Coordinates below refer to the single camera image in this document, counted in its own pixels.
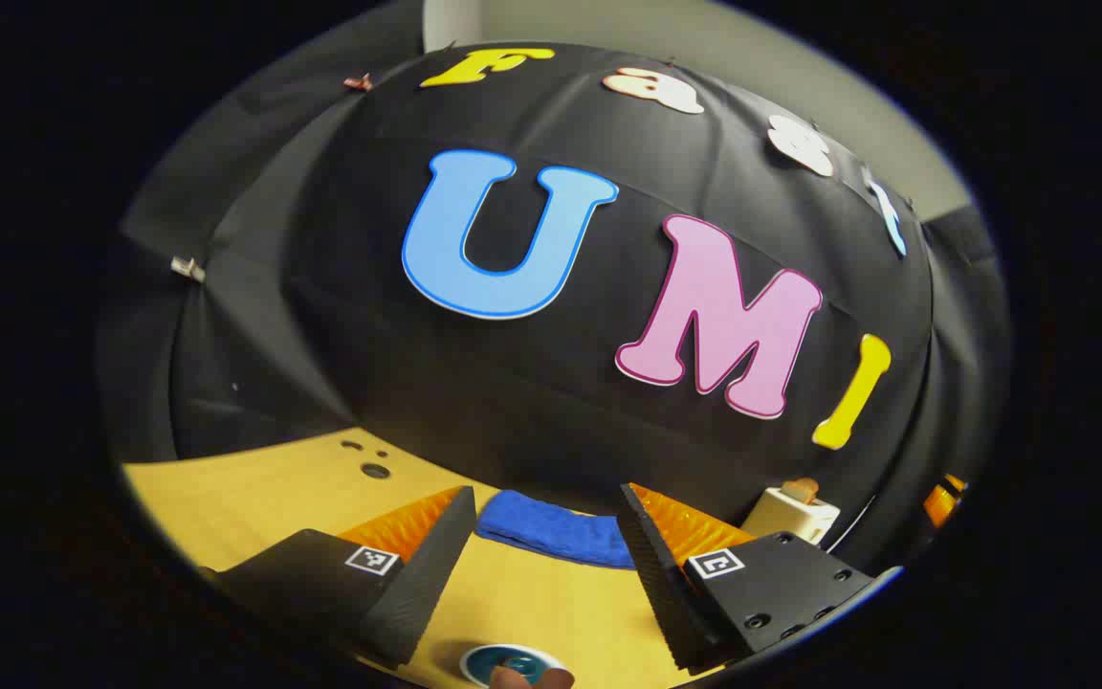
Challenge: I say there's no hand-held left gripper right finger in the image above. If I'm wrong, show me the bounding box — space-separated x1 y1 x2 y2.
618 482 874 673

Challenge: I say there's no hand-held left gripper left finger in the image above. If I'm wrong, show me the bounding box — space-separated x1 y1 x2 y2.
197 485 478 669

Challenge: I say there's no blue towel cloth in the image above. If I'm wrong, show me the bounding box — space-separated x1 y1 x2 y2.
474 490 636 570

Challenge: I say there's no white box with brown knob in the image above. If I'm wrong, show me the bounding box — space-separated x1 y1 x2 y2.
740 477 841 546

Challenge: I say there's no black backdrop cloth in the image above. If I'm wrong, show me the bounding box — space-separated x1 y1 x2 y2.
97 0 1011 575

